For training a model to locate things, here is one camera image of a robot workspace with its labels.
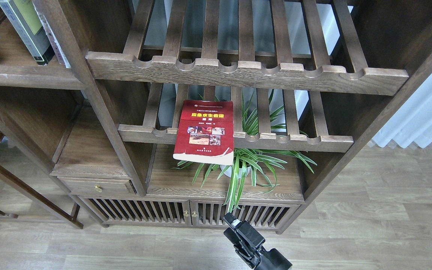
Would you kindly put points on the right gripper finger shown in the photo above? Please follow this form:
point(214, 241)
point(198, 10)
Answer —
point(231, 220)
point(234, 238)

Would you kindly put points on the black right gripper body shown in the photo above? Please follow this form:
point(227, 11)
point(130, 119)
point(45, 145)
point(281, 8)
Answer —
point(249, 246)

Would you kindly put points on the red paperback book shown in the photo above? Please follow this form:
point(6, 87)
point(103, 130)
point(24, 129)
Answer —
point(205, 132)

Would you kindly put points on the green and black book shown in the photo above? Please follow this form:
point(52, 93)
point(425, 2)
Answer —
point(25, 20)

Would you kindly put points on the white standing book on shelf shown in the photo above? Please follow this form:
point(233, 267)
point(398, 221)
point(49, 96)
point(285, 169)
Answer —
point(51, 36)

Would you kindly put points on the green spider plant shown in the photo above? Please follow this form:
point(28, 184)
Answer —
point(247, 163)

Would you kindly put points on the dark wooden bookshelf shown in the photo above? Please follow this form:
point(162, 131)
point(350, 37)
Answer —
point(327, 73)

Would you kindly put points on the white curtain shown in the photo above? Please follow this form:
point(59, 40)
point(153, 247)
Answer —
point(411, 125)

